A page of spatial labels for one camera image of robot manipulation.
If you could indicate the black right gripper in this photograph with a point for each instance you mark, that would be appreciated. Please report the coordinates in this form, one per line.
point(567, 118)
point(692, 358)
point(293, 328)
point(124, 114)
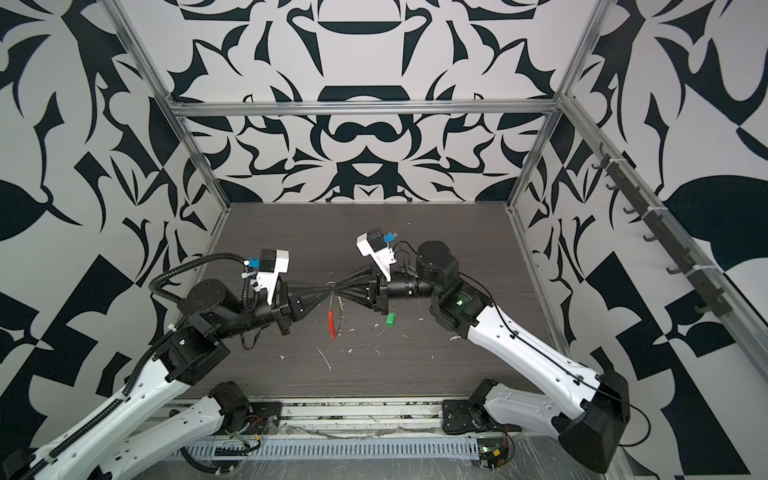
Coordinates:
point(377, 287)

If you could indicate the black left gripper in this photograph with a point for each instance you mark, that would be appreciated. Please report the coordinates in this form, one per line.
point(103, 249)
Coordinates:
point(285, 312)

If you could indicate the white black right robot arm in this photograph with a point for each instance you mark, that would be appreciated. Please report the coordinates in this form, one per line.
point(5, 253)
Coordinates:
point(585, 410)

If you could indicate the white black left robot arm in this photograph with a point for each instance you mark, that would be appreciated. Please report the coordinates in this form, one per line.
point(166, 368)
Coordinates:
point(108, 444)

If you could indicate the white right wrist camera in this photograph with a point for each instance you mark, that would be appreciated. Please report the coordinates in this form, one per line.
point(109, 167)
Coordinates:
point(377, 245)

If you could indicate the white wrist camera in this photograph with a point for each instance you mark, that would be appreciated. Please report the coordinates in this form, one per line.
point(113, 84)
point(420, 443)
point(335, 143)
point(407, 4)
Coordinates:
point(377, 245)
point(263, 273)

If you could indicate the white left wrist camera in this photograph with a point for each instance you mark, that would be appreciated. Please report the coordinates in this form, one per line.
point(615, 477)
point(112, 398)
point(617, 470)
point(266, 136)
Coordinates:
point(263, 273)

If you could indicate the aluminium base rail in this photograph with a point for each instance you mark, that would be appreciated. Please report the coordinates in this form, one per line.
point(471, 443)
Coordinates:
point(369, 417)

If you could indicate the white slotted cable duct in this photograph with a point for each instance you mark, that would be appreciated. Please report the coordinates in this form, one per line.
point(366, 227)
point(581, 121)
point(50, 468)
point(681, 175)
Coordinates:
point(346, 449)

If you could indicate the grey wall hook rack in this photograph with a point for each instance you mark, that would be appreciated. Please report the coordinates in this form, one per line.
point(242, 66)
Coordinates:
point(665, 229)

